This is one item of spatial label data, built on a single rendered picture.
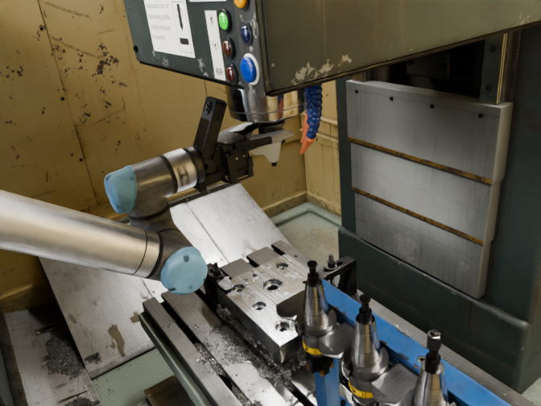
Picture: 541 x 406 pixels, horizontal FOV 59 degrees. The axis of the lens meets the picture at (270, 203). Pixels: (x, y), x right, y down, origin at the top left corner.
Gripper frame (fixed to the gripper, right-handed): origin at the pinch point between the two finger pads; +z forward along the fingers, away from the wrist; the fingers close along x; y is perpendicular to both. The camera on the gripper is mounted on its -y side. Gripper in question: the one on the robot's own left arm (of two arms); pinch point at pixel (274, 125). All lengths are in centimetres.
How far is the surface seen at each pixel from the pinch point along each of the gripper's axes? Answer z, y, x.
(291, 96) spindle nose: -0.6, -7.4, 8.0
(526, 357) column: 45, 69, 35
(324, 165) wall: 80, 61, -85
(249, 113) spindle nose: -7.8, -5.3, 3.9
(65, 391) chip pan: -56, 77, -47
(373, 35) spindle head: -4.2, -20.0, 32.5
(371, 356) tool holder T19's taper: -18, 19, 44
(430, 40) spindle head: 7.1, -17.1, 32.5
